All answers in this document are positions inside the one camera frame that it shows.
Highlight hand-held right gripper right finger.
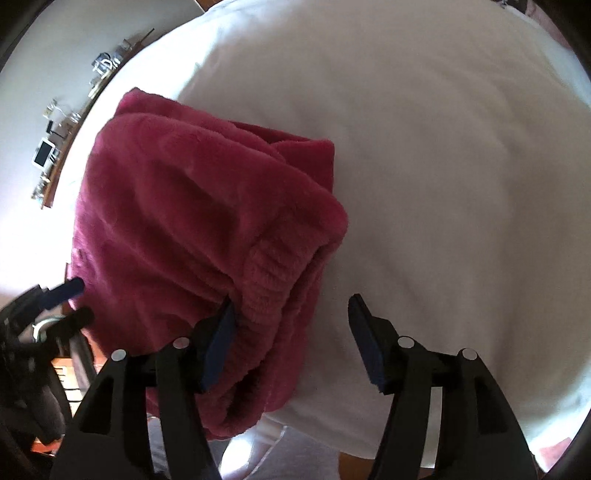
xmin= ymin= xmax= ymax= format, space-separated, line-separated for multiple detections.
xmin=347 ymin=293 xmax=539 ymax=480

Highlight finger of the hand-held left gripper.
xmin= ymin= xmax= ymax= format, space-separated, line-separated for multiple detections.
xmin=39 ymin=277 xmax=85 ymax=311
xmin=46 ymin=307 xmax=95 ymax=339

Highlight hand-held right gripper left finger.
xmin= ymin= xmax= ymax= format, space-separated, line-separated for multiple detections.
xmin=48 ymin=295 xmax=238 ymax=480

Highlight magenta fleece pants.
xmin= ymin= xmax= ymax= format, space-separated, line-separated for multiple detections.
xmin=69 ymin=88 xmax=349 ymax=440

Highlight wooden sideboard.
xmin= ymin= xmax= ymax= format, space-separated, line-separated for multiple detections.
xmin=30 ymin=28 xmax=155 ymax=210

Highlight white tablet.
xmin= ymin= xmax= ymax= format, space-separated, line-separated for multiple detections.
xmin=32 ymin=138 xmax=58 ymax=168

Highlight white duvet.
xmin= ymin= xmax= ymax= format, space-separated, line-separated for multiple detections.
xmin=69 ymin=0 xmax=591 ymax=467

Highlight pink bed sheet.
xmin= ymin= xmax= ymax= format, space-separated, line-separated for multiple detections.
xmin=531 ymin=434 xmax=580 ymax=467

